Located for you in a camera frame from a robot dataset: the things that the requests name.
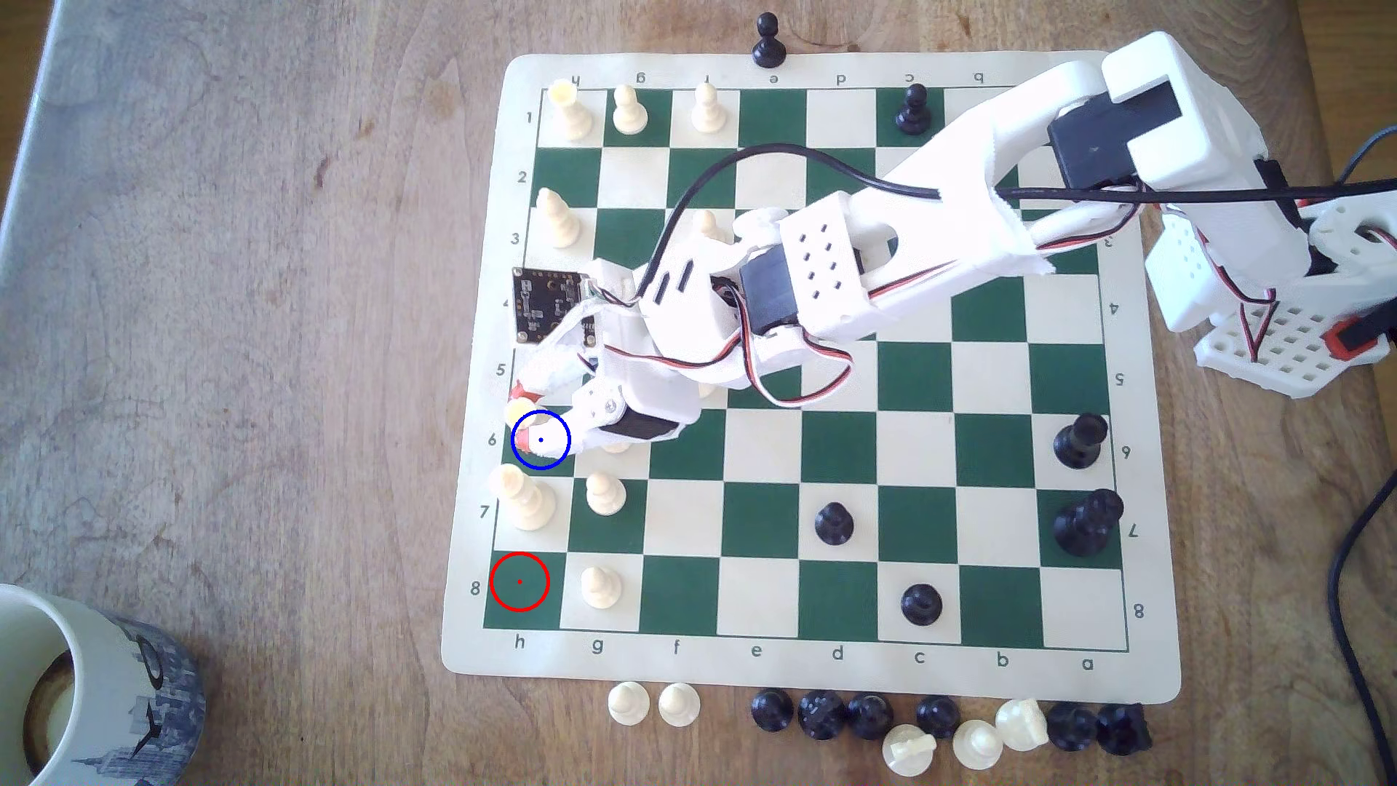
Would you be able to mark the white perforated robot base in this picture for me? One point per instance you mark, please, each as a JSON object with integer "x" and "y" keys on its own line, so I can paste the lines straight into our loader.
{"x": 1299, "y": 355}

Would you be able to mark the black chess piece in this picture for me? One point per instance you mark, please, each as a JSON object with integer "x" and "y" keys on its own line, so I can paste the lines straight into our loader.
{"x": 821, "y": 715}

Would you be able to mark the black camera circuit board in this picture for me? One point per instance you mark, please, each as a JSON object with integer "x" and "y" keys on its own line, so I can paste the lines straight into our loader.
{"x": 549, "y": 306}

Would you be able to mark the small white rook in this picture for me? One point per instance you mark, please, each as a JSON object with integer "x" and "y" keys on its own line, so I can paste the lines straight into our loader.
{"x": 521, "y": 414}

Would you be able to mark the black pawn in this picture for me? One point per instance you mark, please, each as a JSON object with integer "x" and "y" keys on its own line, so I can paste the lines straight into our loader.
{"x": 921, "y": 605}
{"x": 914, "y": 113}
{"x": 834, "y": 525}
{"x": 1079, "y": 442}
{"x": 768, "y": 46}
{"x": 772, "y": 710}
{"x": 870, "y": 716}
{"x": 1072, "y": 727}
{"x": 938, "y": 716}

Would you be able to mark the green and cream chess mat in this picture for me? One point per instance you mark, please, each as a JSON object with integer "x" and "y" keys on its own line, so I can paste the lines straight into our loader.
{"x": 873, "y": 491}

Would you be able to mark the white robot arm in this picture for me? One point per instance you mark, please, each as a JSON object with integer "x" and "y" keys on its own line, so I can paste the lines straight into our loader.
{"x": 1179, "y": 109}

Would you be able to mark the white bishop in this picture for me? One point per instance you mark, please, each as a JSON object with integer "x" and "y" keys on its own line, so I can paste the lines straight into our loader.
{"x": 558, "y": 218}

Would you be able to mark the tall white rook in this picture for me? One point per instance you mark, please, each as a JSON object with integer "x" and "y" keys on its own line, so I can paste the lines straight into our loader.
{"x": 570, "y": 115}

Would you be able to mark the white pawn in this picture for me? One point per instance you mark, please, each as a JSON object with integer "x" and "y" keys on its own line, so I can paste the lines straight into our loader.
{"x": 600, "y": 588}
{"x": 709, "y": 225}
{"x": 605, "y": 495}
{"x": 617, "y": 445}
{"x": 629, "y": 704}
{"x": 978, "y": 745}
{"x": 708, "y": 109}
{"x": 679, "y": 705}
{"x": 629, "y": 113}

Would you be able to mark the black knight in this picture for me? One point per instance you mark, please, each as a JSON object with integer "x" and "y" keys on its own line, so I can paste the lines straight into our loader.
{"x": 1123, "y": 729}

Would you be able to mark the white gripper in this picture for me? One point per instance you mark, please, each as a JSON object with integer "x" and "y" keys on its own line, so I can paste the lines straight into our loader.
{"x": 639, "y": 424}

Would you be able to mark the orange and black connector plug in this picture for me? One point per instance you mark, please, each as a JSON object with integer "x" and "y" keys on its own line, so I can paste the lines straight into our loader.
{"x": 1353, "y": 336}

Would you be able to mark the white chess piece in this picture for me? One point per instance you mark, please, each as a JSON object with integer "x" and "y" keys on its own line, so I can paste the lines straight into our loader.
{"x": 908, "y": 750}

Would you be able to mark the white mug with skyline print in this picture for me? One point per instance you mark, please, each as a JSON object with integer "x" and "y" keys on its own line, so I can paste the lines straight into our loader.
{"x": 109, "y": 699}

